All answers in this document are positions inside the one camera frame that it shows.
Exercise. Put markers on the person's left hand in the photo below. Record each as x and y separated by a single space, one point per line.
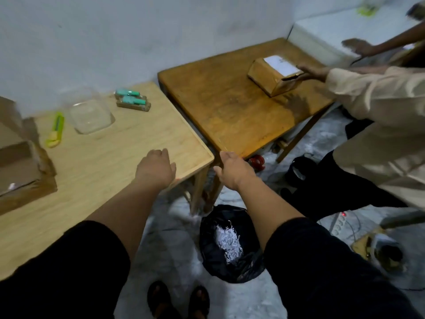
156 169

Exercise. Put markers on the person's right hand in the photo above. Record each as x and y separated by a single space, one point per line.
234 171

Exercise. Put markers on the green bottle item brown card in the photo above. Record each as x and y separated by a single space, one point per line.
129 93
132 103

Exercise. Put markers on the white shredded paper filler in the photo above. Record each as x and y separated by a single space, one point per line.
229 244

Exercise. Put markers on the neighbour's cardboard parcel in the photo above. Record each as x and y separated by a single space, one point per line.
272 74

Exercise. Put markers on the yellow-green utility knife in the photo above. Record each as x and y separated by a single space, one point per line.
55 129

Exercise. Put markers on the brown taped cardboard box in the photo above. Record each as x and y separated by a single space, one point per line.
20 169

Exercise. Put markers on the person's right forearm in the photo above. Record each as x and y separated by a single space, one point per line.
265 212

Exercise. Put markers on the person's left forearm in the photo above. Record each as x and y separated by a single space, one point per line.
126 212

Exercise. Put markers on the another person's forearm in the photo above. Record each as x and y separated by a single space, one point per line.
398 38

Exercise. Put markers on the person's left black sandal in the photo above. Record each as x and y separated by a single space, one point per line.
159 299

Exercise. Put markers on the person's black sandal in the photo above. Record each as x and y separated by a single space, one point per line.
159 299
199 302

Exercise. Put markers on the person's right black sandal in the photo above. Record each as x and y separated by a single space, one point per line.
199 302

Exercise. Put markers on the person's black left sleeve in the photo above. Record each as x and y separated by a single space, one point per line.
66 272

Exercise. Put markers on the person's black sleeve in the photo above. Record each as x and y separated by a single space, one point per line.
325 279
66 272

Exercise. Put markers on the person's black right sleeve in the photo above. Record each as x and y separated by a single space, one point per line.
325 279

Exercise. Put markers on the glossy black bin liner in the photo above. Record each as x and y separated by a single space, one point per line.
212 235

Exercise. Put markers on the dark wooden side table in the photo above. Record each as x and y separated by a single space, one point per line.
225 96

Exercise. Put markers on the clear plastic container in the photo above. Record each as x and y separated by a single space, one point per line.
89 112

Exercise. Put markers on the white power strip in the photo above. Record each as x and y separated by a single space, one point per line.
339 222

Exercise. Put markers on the yellow flat board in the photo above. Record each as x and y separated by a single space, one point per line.
360 244

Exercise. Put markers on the white cabinet top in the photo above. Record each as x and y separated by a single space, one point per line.
332 29

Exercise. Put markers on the white lined bowl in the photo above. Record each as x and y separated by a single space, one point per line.
388 254

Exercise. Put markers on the small green object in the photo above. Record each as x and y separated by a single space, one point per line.
365 10

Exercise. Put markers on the grey metal post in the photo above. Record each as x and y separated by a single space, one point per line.
403 219

